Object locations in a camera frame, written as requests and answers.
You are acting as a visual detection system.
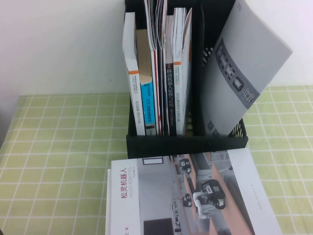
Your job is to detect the red edged white magazine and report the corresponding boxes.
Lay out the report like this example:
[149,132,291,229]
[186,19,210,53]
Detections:
[143,0,164,137]

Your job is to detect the green checked tablecloth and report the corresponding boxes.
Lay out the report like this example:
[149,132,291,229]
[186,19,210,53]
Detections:
[0,84,313,235]

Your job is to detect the black spine book white title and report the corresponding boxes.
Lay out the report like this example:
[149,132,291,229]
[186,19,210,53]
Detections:
[165,15,177,137]

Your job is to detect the thin dark blue booklet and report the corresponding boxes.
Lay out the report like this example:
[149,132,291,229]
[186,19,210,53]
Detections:
[156,36,167,137]

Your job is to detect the AgileX brochure robot room cover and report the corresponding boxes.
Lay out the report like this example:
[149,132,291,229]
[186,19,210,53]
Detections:
[110,148,284,235]

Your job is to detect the black plastic book holder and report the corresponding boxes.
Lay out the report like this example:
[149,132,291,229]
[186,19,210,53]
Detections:
[123,0,249,159]

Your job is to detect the blue spine book brown pages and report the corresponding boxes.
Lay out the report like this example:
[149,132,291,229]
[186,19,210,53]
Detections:
[135,29,157,137]

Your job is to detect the AgileX brochure grey back cover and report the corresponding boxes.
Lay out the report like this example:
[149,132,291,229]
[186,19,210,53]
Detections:
[202,0,293,137]

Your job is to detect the white book orange spine band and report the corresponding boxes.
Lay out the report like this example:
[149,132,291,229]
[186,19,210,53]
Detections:
[172,7,193,137]
[122,12,145,137]

